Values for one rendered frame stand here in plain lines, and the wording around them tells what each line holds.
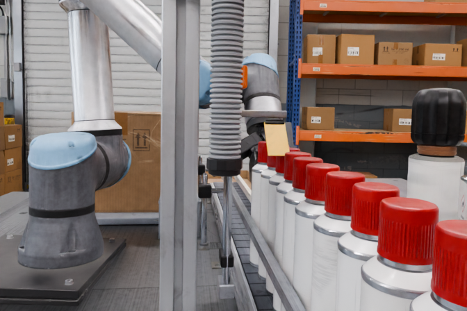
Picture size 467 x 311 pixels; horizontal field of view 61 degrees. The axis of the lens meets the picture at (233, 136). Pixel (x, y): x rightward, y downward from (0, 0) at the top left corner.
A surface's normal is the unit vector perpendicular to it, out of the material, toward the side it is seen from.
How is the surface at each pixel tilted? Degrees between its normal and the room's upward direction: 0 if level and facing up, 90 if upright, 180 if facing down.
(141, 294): 0
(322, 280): 90
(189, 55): 90
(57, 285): 2
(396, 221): 90
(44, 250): 71
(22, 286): 2
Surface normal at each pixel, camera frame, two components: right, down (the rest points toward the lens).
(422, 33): -0.01, 0.07
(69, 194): 0.53, 0.05
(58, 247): 0.26, -0.26
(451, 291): -0.84, 0.02
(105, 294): 0.02, -1.00
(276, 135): 0.11, -0.58
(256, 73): -0.18, -0.42
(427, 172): -0.65, 0.05
